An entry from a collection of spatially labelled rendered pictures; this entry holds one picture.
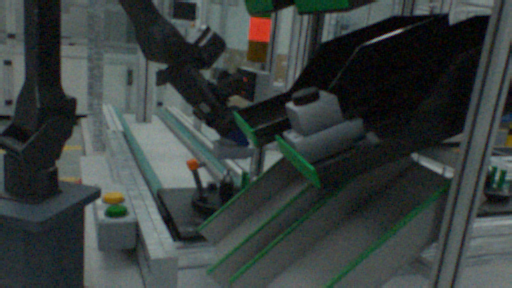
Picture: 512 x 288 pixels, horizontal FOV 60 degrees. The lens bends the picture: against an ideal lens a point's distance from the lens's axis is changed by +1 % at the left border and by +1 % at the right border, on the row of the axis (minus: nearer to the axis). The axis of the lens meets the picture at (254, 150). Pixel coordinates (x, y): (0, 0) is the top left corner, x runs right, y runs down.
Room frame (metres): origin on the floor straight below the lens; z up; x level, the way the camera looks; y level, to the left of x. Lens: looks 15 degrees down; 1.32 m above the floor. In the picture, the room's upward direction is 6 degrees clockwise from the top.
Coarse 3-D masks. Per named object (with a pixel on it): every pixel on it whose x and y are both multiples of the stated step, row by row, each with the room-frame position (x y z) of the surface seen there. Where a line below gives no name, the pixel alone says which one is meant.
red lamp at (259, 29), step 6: (252, 18) 1.07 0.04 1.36; (258, 18) 1.06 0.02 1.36; (252, 24) 1.07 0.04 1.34; (258, 24) 1.06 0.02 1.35; (264, 24) 1.06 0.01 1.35; (252, 30) 1.06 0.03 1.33; (258, 30) 1.06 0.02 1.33; (264, 30) 1.06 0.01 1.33; (252, 36) 1.06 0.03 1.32; (258, 36) 1.06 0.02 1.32; (264, 36) 1.06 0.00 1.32
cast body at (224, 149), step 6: (222, 138) 0.85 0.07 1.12; (216, 144) 0.85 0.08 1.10; (222, 144) 0.84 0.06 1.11; (228, 144) 0.84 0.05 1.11; (234, 144) 0.84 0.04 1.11; (216, 150) 0.84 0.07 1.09; (222, 150) 0.83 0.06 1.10; (228, 150) 0.84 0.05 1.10; (234, 150) 0.84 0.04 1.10; (240, 150) 0.85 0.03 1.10; (246, 150) 0.85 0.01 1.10; (252, 150) 0.88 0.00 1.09; (216, 156) 0.84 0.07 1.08; (222, 156) 0.83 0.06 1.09; (228, 156) 0.84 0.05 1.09; (234, 156) 0.84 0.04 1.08; (240, 156) 0.85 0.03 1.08; (246, 156) 0.85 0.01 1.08; (252, 156) 0.88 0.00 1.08
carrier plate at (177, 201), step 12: (168, 192) 0.90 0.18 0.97; (180, 192) 0.91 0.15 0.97; (192, 192) 0.92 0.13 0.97; (168, 204) 0.84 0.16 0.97; (180, 204) 0.84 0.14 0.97; (168, 216) 0.80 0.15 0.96; (180, 216) 0.78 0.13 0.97; (192, 216) 0.79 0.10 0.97; (204, 216) 0.80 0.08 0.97; (180, 228) 0.73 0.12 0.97; (192, 228) 0.74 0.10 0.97; (180, 240) 0.71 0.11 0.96; (192, 240) 0.71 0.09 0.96
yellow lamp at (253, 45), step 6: (252, 42) 1.06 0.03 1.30; (258, 42) 1.06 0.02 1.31; (264, 42) 1.06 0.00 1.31; (252, 48) 1.06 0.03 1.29; (258, 48) 1.06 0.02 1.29; (264, 48) 1.06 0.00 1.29; (252, 54) 1.06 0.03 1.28; (258, 54) 1.06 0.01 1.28; (264, 54) 1.07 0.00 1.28; (246, 60) 1.08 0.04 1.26; (252, 60) 1.06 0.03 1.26; (258, 60) 1.06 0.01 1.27; (264, 60) 1.07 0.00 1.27
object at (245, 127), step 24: (384, 24) 0.70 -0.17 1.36; (408, 24) 0.66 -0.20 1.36; (432, 24) 0.57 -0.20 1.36; (336, 48) 0.68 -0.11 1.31; (360, 48) 0.55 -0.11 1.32; (384, 48) 0.56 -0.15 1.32; (312, 72) 0.67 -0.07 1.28; (336, 72) 0.68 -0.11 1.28; (360, 72) 0.55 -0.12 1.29; (288, 96) 0.66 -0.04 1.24; (336, 96) 0.55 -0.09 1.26; (240, 120) 0.59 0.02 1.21; (264, 120) 0.62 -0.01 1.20; (288, 120) 0.53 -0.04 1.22; (264, 144) 0.53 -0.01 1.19
